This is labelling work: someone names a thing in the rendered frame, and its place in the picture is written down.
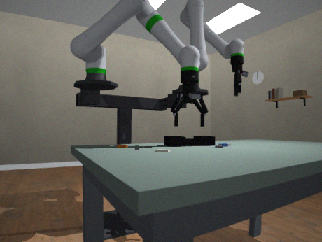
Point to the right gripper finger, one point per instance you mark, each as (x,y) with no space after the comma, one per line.
(175,112)
(203,110)

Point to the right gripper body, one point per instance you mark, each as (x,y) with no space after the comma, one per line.
(188,87)

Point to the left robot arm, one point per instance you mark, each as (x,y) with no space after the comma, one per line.
(192,17)

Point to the black three-compartment bin rack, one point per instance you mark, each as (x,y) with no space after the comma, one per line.
(176,141)

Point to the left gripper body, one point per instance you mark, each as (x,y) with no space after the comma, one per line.
(236,67)

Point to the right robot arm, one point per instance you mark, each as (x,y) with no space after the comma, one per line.
(87,45)

